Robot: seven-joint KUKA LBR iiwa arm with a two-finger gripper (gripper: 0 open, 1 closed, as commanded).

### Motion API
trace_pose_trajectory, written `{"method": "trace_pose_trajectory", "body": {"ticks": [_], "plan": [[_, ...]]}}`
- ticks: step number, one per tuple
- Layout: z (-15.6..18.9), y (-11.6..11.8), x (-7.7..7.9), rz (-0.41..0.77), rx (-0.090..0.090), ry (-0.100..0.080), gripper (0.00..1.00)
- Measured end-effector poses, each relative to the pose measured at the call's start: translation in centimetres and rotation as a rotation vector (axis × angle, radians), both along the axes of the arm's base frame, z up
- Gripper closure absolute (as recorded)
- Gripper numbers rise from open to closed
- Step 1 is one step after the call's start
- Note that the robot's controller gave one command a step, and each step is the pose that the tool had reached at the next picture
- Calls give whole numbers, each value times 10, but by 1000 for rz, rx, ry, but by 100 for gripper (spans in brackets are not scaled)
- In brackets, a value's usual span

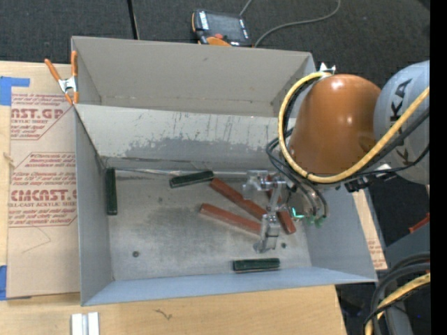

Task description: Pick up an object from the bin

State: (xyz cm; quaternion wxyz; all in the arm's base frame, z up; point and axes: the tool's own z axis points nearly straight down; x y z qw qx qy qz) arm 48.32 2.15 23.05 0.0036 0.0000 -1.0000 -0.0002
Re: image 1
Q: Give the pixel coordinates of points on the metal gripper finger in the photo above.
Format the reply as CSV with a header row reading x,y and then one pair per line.
x,y
256,186
269,230

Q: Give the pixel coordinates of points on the dark green flat block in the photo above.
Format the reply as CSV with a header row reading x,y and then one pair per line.
x,y
256,264
191,179
111,192

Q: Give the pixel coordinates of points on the grey metal bin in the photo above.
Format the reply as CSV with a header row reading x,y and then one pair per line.
x,y
195,232

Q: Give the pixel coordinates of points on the brown cardboard board red print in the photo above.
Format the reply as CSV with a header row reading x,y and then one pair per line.
x,y
42,173

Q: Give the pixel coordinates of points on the black cylinder on white bracket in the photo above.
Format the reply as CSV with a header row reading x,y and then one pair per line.
x,y
358,183

